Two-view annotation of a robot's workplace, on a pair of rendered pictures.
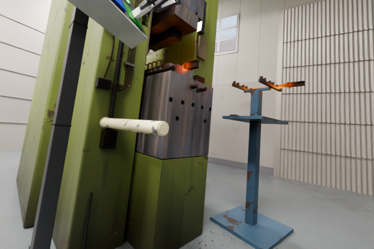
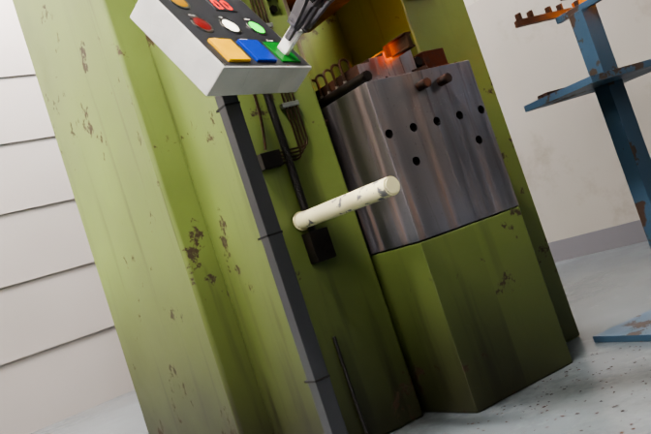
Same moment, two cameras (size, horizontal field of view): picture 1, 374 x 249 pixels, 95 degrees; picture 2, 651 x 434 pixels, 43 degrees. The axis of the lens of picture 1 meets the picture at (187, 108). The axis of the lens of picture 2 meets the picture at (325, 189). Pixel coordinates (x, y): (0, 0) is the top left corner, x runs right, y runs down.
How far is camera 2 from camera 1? 133 cm
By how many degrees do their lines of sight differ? 15
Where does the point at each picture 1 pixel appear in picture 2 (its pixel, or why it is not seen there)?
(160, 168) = (423, 258)
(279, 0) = not seen: outside the picture
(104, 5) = (259, 74)
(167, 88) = (373, 116)
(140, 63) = (304, 90)
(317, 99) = not seen: outside the picture
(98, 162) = (321, 287)
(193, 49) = not seen: outside the picture
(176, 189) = (473, 286)
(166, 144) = (416, 214)
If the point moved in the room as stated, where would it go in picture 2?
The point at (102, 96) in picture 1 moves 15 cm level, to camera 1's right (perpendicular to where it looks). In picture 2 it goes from (277, 181) to (328, 163)
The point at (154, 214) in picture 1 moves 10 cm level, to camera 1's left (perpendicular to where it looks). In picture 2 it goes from (448, 333) to (412, 344)
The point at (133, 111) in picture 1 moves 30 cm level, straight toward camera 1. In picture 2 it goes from (334, 184) to (339, 174)
